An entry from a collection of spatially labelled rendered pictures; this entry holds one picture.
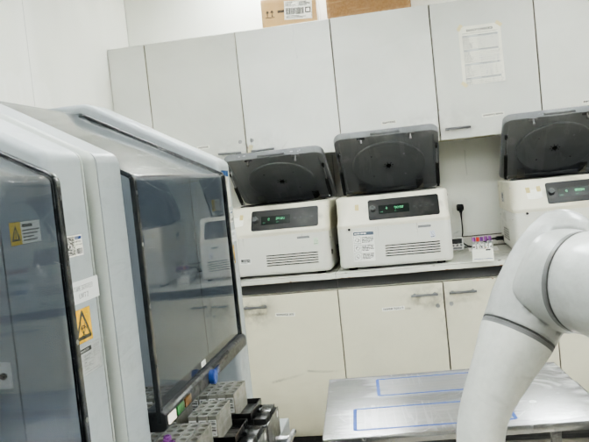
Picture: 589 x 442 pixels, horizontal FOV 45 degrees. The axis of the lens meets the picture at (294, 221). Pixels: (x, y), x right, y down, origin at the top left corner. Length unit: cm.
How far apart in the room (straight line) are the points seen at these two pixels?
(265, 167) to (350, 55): 73
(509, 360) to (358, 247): 260
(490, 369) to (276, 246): 268
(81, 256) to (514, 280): 60
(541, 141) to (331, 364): 155
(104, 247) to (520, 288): 61
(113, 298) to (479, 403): 57
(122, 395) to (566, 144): 312
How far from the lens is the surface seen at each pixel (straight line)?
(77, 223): 106
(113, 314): 116
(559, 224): 101
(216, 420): 161
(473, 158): 415
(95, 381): 109
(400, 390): 185
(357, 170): 389
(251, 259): 363
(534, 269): 96
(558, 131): 385
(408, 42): 385
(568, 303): 91
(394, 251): 353
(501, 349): 98
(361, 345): 361
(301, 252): 357
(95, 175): 114
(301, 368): 368
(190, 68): 401
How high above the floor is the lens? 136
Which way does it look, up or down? 3 degrees down
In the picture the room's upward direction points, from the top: 6 degrees counter-clockwise
